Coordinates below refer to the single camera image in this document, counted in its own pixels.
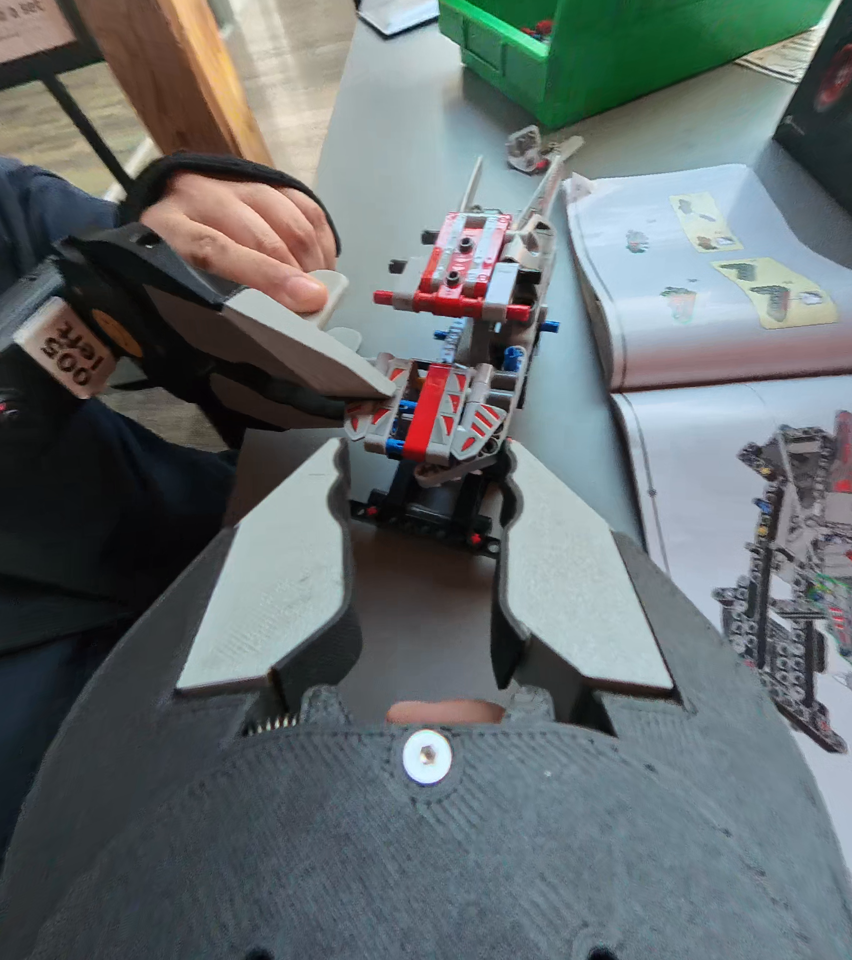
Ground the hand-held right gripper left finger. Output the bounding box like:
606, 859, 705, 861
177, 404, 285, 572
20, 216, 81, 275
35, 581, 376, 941
174, 438, 364, 708

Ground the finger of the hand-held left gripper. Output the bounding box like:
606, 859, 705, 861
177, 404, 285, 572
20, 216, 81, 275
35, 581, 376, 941
204, 373, 355, 432
216, 288, 398, 410

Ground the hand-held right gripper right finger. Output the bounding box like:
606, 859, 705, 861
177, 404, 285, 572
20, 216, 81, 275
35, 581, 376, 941
489, 439, 677, 696

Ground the grey red lego model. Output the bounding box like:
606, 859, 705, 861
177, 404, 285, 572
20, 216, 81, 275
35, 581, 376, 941
343, 136, 586, 558

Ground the person's left forearm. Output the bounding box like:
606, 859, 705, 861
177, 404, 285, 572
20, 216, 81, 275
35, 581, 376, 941
0, 133, 143, 348

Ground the lego instruction booklet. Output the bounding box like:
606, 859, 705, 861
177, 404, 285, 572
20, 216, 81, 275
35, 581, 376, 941
561, 163, 852, 894

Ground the small grey lego piece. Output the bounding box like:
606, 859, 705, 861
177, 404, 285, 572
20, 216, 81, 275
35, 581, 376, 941
507, 126, 548, 175

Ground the black lego box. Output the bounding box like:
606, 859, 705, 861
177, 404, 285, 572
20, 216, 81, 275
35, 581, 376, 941
773, 0, 852, 265

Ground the person's left hand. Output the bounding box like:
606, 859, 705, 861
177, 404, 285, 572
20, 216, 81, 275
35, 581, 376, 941
139, 171, 338, 314

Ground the white paper sheet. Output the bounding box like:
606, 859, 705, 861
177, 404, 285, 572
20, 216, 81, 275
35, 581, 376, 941
357, 0, 442, 37

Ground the green plastic bin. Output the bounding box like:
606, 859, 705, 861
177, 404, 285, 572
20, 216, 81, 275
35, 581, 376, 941
437, 0, 841, 130

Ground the printed paper sheet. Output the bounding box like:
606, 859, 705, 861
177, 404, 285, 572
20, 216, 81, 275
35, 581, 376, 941
733, 26, 826, 85

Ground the black metal frame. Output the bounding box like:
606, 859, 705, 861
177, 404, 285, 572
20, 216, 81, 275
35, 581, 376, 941
0, 37, 134, 198

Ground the wooden post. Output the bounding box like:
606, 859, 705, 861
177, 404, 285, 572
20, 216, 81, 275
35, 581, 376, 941
75, 0, 274, 168

